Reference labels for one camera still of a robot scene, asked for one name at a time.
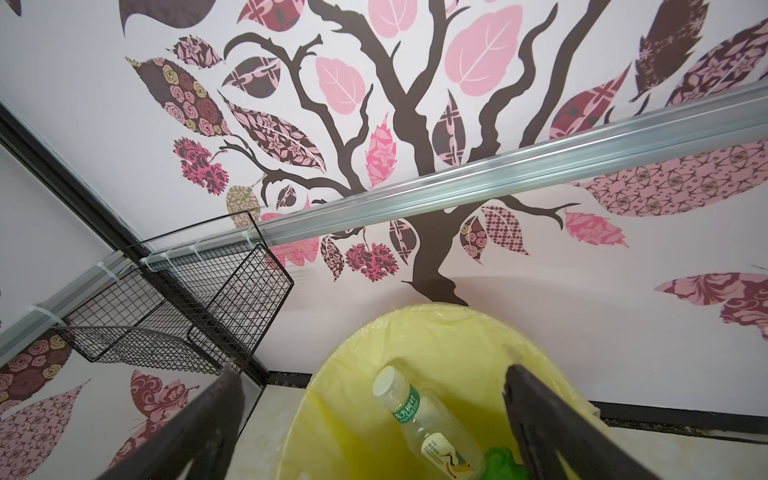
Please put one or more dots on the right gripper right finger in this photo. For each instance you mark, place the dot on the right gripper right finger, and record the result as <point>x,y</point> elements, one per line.
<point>553,438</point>

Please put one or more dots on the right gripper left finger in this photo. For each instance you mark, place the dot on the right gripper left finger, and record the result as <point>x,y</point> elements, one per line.
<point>197,443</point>

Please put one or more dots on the green bottle yellow cap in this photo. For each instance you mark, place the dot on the green bottle yellow cap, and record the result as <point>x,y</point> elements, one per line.
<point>501,465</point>

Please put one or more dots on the clear bottle green cap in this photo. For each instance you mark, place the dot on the clear bottle green cap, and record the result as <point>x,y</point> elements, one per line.
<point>432,432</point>

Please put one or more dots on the black wire mesh basket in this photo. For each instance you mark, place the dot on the black wire mesh basket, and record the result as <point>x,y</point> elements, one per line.
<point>195,299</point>

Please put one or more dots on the aluminium rail left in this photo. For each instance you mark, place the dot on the aluminium rail left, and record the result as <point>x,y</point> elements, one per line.
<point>38,318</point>

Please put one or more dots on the aluminium rail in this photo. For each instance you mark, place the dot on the aluminium rail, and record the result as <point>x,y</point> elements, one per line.
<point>38,318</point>
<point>733,117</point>

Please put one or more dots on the aluminium rail back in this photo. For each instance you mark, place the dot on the aluminium rail back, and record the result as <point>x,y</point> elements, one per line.
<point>733,117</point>

